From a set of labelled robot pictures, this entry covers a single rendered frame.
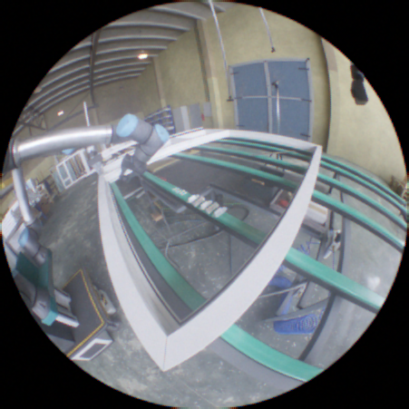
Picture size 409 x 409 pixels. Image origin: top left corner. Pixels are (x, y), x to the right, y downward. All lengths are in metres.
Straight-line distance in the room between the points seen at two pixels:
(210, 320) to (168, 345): 0.07
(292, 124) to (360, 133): 3.15
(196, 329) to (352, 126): 6.70
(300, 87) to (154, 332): 6.75
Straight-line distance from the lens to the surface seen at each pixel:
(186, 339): 0.21
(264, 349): 0.29
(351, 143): 6.68
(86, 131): 0.61
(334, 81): 6.40
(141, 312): 0.24
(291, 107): 6.57
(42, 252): 1.31
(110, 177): 1.05
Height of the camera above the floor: 1.14
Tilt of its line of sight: 38 degrees down
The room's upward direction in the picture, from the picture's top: 9 degrees counter-clockwise
